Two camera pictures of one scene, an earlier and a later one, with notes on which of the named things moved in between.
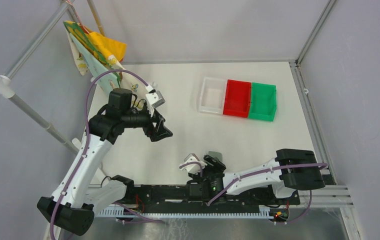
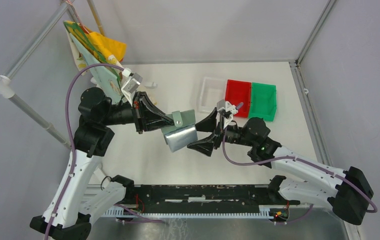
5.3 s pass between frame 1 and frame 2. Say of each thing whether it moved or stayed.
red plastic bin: stayed
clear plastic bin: stayed
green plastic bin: stayed
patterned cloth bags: stayed
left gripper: moved
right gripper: moved
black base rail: stayed
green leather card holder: moved
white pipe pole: stayed
